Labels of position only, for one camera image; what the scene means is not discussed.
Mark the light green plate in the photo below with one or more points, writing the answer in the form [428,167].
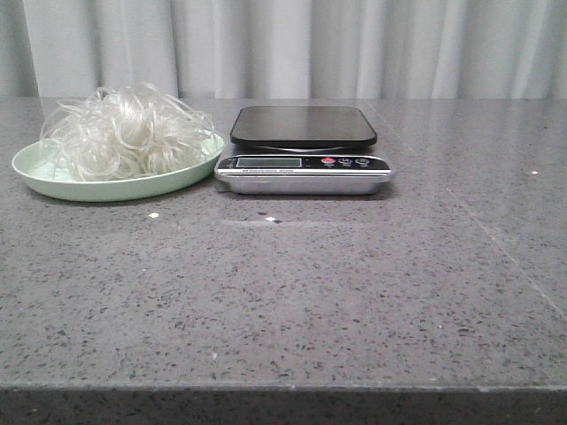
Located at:
[40,175]

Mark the white pleated curtain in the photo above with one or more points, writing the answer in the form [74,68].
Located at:
[287,49]

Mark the black silver kitchen scale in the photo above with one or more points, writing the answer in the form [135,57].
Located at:
[302,150]

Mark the white vermicelli noodle bundle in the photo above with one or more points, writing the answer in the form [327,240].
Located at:
[120,134]

